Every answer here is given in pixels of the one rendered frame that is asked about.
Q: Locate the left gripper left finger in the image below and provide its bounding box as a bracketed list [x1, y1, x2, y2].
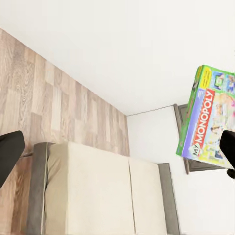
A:
[0, 130, 25, 189]

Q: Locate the board game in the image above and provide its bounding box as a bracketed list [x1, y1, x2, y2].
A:
[176, 64, 235, 170]

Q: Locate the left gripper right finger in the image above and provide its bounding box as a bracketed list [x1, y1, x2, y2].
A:
[219, 130, 235, 169]

